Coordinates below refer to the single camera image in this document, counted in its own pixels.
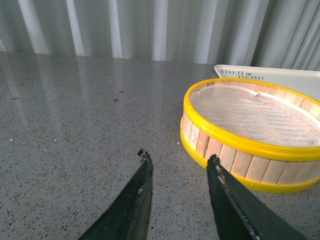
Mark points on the cream rectangular bear tray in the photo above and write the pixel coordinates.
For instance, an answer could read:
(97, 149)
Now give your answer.
(306, 82)

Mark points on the left gripper black right finger own camera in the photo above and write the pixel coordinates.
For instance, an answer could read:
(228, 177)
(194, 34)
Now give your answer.
(238, 214)

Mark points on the yellow rimmed bamboo steamer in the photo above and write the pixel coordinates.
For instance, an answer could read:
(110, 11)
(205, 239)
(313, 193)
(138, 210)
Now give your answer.
(257, 165)

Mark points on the grey pleated curtain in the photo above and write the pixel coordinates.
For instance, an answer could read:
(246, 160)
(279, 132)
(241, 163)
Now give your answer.
(261, 33)

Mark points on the left gripper black left finger own camera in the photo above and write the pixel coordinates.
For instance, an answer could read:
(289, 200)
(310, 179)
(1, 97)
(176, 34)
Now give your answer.
(128, 217)

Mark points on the white steamer liner cloth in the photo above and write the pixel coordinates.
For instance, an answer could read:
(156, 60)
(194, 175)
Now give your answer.
(257, 116)

